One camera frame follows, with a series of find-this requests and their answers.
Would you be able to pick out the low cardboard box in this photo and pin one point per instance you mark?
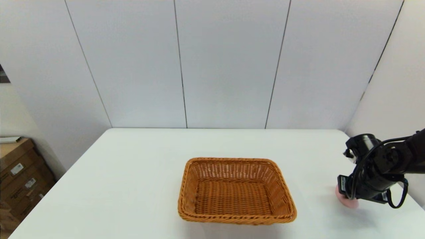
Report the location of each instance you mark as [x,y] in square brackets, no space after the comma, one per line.
[5,222]

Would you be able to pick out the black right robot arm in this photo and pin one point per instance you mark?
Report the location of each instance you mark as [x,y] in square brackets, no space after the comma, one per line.
[408,156]

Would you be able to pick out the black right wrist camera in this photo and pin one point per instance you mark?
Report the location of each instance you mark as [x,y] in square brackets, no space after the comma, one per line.
[362,146]

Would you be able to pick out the small cardboard box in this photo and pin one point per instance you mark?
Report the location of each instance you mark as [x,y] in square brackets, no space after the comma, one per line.
[15,151]

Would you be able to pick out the flat white item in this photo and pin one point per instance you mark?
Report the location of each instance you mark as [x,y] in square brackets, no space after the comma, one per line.
[9,140]

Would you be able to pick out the orange woven wicker basket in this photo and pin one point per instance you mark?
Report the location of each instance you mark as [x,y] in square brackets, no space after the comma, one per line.
[232,197]

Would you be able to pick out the dark wall picture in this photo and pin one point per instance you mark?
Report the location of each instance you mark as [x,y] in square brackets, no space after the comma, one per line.
[3,76]

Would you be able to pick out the pink peach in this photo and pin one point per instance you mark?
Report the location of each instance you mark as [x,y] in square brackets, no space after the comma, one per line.
[348,201]

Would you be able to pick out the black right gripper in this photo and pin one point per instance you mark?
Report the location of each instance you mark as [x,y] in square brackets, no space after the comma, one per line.
[372,187]

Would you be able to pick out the cardboard box with white labels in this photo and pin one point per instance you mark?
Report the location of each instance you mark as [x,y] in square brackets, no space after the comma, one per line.
[23,186]

